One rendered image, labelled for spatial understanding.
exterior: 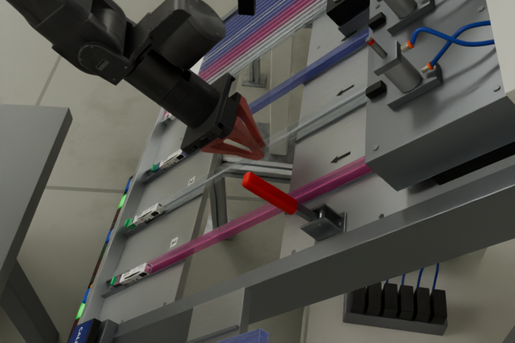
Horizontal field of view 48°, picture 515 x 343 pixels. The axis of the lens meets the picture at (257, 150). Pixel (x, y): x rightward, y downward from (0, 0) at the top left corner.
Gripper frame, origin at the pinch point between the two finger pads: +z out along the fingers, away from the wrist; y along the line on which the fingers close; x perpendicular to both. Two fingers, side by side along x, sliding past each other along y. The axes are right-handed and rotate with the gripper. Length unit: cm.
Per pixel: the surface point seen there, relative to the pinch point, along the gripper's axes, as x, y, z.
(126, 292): 25.2, -13.0, 0.6
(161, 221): 21.5, -2.1, 0.6
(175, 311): 9.3, -20.6, -0.2
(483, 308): -2, 0, 50
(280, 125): 60, 83, 51
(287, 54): 38, 83, 32
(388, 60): -27.5, -12.1, -8.7
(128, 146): 108, 81, 23
